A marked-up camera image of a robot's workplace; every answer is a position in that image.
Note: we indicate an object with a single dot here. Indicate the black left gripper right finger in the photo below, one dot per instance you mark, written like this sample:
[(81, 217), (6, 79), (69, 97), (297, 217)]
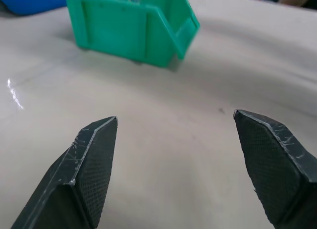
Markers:
[(275, 169)]

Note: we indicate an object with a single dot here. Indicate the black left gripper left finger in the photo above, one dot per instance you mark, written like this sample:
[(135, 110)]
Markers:
[(81, 169)]

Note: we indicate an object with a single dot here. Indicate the green plastic storage bin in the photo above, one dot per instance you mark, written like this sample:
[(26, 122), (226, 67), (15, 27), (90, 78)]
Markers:
[(131, 28)]

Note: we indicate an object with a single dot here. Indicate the blue plastic container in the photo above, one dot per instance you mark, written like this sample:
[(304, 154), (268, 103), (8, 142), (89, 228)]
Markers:
[(27, 2)]

